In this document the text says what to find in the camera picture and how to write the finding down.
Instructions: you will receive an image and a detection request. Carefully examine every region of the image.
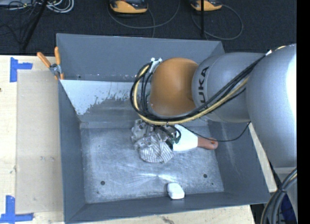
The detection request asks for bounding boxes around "pale cardboard board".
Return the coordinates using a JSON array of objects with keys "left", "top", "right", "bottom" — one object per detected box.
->
[{"left": 15, "top": 69, "right": 64, "bottom": 214}]

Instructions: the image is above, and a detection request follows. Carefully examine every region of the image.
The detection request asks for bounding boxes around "white and tan long object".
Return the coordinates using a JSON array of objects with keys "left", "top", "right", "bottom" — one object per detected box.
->
[{"left": 171, "top": 124, "right": 219, "bottom": 152}]

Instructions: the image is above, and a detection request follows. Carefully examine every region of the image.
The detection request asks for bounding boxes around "brown striped white cloth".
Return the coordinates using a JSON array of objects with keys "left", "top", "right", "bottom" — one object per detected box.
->
[{"left": 138, "top": 136, "right": 175, "bottom": 164}]

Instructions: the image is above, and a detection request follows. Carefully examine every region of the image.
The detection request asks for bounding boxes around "grey metal bin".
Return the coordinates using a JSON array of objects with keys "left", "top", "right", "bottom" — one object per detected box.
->
[{"left": 55, "top": 33, "right": 272, "bottom": 224}]

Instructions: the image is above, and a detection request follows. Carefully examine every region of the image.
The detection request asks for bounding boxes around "white rounded block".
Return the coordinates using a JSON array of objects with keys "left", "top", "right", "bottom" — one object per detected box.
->
[{"left": 167, "top": 182, "right": 186, "bottom": 200}]

